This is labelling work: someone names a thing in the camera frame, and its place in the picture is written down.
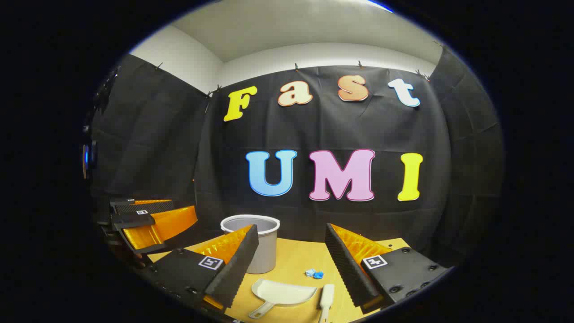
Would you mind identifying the dark device with blue light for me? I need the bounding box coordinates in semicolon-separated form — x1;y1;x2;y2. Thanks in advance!
82;140;97;180

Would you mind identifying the small white broom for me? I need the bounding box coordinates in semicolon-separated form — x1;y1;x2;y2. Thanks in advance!
317;284;335;323

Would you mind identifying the white plastic dustpan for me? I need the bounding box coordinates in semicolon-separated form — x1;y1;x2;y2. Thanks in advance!
248;278;318;319

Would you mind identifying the wooden desktop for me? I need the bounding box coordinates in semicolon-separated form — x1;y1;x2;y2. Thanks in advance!
148;237;411;323

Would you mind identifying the white ribbed garbage bin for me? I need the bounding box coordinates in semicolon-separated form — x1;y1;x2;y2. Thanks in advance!
220;214;281;274

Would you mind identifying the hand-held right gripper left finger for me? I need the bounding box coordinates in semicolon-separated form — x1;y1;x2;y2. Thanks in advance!
146;224;260;314

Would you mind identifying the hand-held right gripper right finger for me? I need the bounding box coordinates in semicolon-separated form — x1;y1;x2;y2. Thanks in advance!
325;223;450;314

